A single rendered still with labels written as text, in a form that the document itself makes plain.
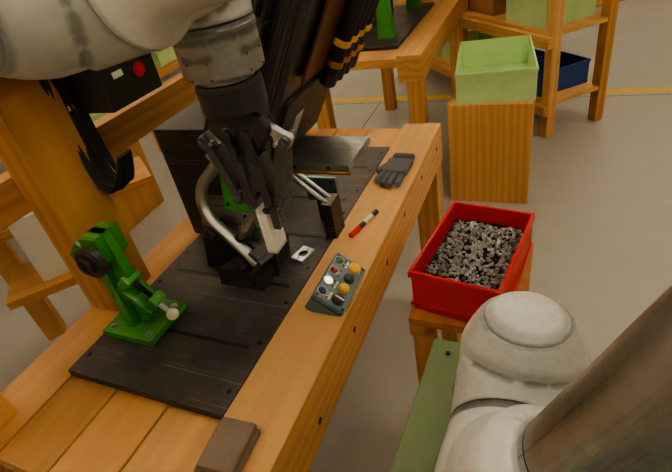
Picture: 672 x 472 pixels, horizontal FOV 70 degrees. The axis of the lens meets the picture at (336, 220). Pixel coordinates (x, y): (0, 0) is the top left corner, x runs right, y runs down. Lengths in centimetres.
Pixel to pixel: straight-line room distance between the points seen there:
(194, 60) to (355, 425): 166
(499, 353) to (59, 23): 53
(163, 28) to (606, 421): 40
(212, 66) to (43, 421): 89
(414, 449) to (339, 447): 113
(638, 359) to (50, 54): 42
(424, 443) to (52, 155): 94
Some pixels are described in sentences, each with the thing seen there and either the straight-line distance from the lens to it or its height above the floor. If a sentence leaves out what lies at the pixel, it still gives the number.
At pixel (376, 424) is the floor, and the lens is 197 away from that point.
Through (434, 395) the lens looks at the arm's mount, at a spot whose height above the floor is 93.
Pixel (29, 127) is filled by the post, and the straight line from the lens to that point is 118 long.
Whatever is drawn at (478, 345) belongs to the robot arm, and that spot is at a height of 118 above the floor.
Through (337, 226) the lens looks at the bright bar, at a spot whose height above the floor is 93.
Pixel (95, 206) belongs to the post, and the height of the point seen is 115.
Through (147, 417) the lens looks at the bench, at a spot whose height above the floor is 88.
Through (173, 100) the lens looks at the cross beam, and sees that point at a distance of 160.
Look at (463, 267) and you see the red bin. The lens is 118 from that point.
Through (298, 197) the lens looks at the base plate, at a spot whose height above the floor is 90.
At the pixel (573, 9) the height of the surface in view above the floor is 80.
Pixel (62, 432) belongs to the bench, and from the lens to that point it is 117.
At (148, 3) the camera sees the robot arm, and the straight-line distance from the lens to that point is 35.
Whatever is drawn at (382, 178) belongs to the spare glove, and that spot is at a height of 92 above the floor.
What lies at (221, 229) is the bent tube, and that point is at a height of 104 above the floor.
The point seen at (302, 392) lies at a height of 90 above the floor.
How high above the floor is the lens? 165
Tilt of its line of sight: 33 degrees down
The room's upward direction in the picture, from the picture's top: 12 degrees counter-clockwise
